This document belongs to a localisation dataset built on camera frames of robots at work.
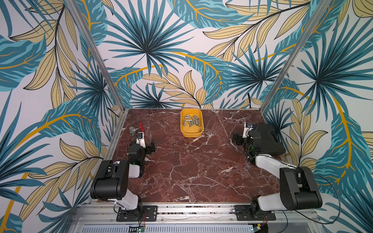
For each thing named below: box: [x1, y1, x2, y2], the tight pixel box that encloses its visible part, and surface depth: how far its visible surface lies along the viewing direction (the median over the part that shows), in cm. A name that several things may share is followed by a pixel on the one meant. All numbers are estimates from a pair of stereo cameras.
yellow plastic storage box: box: [180, 108, 204, 138], surface depth 112 cm
